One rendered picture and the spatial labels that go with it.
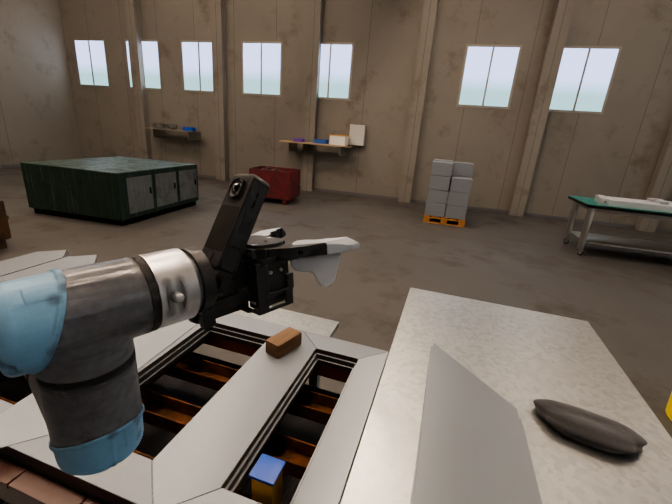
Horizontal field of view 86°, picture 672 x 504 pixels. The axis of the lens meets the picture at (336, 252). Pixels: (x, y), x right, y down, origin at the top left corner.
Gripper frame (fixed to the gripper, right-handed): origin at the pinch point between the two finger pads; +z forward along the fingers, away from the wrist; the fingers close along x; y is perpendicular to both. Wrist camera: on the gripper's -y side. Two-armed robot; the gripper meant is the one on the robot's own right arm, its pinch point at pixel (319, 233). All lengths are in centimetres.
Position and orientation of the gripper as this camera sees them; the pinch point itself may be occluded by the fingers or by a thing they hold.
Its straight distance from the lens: 51.9
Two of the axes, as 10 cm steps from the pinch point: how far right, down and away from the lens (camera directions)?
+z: 6.6, -1.9, 7.2
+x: 7.5, 1.3, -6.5
